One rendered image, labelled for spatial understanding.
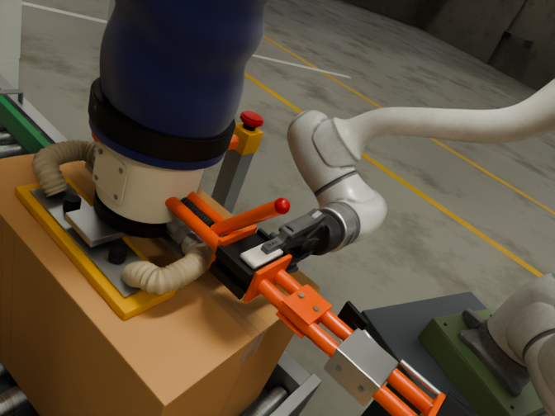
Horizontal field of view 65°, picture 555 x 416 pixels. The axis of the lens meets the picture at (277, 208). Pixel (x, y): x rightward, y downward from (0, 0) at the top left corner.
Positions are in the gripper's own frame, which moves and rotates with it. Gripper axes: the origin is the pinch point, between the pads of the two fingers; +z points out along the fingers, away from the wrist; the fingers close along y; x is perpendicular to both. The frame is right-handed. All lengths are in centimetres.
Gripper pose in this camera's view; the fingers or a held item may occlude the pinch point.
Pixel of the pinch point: (255, 266)
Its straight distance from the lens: 66.3
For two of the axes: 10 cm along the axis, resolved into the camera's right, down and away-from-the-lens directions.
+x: -7.2, -5.8, 3.9
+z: -6.0, 2.2, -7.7
